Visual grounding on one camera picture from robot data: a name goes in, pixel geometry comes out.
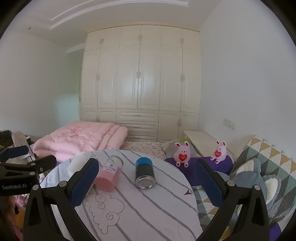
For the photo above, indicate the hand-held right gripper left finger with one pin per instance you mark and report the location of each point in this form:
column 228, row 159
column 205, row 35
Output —
column 83, row 184

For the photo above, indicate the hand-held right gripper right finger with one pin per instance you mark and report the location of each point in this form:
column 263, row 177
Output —
column 210, row 185

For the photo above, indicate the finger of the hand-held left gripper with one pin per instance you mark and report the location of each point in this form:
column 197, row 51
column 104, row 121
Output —
column 39, row 163
column 16, row 151

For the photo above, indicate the blue and metal cup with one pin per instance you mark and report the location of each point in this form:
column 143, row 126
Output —
column 144, row 173

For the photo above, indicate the pile of clothes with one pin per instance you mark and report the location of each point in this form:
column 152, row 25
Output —
column 13, row 139

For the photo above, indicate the white bottle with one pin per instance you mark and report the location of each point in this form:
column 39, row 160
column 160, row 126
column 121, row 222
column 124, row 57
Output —
column 76, row 163

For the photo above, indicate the clear jar with pink filling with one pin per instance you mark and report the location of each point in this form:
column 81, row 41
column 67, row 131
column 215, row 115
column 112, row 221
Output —
column 108, row 176

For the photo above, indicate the purple cushion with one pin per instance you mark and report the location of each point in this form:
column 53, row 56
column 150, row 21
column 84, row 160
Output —
column 185, row 172

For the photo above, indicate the pink bunny toy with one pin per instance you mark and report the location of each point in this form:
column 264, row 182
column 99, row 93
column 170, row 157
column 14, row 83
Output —
column 219, row 153
column 182, row 155

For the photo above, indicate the grey plush pillow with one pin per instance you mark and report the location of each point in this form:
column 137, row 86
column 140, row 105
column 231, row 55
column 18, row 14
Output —
column 254, row 176

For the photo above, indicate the pink folded quilt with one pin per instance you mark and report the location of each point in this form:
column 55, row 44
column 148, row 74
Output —
column 78, row 139

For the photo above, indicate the striped cloud print tablecloth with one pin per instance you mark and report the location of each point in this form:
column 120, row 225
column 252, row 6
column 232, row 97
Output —
column 143, row 208

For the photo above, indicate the heart print pillow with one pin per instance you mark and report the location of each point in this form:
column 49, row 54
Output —
column 145, row 148

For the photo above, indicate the cream wardrobe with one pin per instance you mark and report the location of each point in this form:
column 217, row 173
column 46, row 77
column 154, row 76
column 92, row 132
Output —
column 141, row 81

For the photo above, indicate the wall socket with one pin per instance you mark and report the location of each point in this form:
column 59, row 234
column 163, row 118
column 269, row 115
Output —
column 229, row 124

